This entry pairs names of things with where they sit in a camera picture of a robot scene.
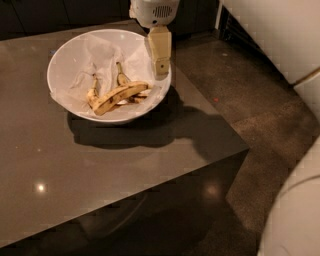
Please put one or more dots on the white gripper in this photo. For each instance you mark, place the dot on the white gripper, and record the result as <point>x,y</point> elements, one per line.
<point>154,12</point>

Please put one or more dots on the large spotted yellow banana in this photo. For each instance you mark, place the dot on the large spotted yellow banana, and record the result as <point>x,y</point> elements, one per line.
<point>113,97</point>

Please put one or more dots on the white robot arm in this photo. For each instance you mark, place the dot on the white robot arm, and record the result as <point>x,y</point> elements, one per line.
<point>270,207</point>

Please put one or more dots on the small back banana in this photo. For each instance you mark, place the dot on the small back banana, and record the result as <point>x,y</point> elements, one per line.
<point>122,79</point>

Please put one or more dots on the small banana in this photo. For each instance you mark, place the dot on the small banana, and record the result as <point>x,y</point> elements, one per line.
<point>122,79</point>
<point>92,94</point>

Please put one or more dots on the white bowl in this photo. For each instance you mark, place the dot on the white bowl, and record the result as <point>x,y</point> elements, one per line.
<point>63,60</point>

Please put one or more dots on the small left banana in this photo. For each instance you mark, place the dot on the small left banana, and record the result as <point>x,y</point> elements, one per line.
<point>92,94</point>

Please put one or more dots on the white paper liner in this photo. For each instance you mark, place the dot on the white paper liner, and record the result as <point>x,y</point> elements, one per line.
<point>100,56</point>

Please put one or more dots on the dark cabinet row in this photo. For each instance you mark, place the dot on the dark cabinet row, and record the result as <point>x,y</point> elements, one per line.
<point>19,18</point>

